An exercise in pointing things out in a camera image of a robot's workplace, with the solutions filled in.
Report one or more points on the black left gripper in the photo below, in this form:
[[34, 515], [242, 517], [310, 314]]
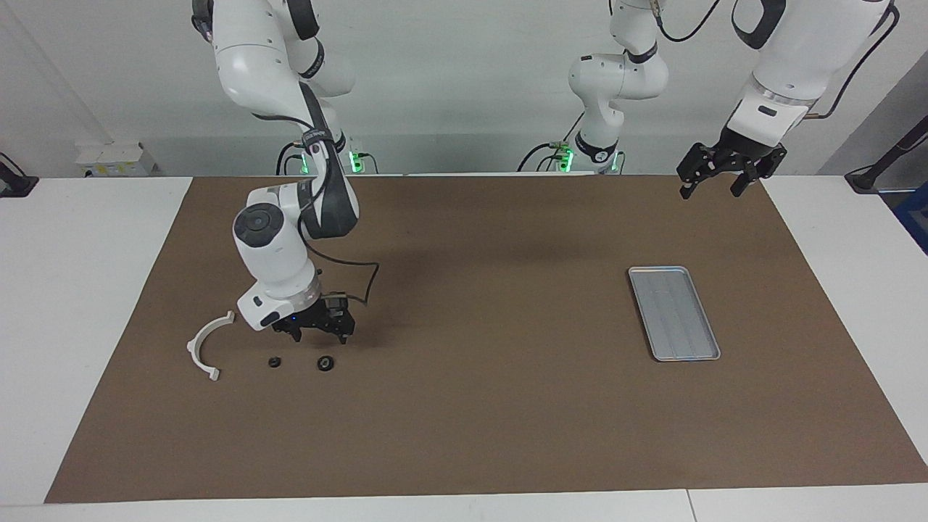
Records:
[[739, 156]]

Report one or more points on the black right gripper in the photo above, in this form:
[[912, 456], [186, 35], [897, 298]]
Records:
[[312, 319]]

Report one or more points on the large black bearing gear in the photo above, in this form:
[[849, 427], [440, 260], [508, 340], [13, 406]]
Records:
[[325, 362]]

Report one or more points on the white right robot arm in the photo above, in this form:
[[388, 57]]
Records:
[[275, 254]]

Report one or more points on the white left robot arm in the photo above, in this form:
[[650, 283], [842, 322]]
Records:
[[797, 58]]

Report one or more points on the silver metal tray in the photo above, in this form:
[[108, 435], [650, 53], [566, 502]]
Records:
[[674, 313]]

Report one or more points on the rectangular grey brake pad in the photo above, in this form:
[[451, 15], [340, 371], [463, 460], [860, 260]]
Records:
[[336, 304]]

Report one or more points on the black table clamp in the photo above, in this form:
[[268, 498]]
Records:
[[14, 183], [881, 170]]

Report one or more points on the brown table mat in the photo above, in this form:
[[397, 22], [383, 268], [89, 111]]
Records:
[[507, 406]]

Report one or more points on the blue crate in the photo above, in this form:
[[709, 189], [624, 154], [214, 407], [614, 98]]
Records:
[[917, 217]]

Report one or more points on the white power box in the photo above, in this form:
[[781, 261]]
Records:
[[116, 158]]

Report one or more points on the white curved plastic bracket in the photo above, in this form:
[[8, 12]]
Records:
[[197, 355]]

